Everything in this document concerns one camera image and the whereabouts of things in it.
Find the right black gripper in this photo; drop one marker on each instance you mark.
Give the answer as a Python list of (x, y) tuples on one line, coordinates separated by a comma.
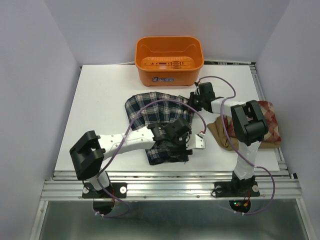
[(190, 101)]

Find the orange plastic basket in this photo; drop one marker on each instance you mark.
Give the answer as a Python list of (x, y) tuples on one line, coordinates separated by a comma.
[(168, 61)]

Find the tan folded skirt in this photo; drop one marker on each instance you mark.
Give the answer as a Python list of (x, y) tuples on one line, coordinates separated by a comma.
[(217, 130)]

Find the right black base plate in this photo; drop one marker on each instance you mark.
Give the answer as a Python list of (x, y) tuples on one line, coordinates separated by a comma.
[(227, 189)]

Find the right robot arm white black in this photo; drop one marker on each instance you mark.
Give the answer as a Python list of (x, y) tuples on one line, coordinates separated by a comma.
[(249, 126)]

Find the aluminium rail frame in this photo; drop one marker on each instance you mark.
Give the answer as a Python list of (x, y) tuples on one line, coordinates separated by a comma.
[(170, 201)]

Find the navy plaid skirt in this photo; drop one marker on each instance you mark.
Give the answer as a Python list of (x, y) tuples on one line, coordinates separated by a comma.
[(161, 112)]

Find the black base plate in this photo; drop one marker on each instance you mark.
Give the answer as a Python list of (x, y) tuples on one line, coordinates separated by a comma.
[(227, 189), (117, 189)]

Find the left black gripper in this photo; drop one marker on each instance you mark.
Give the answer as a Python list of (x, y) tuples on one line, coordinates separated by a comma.
[(183, 150)]

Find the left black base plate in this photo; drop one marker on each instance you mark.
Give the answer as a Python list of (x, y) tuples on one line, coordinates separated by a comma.
[(117, 189)]

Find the red plaid skirt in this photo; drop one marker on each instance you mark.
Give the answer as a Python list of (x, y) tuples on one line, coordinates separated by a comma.
[(271, 122)]

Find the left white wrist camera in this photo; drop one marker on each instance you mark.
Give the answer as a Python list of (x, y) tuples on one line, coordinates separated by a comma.
[(195, 142)]

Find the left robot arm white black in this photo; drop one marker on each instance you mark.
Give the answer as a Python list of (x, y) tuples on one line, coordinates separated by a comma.
[(89, 152)]

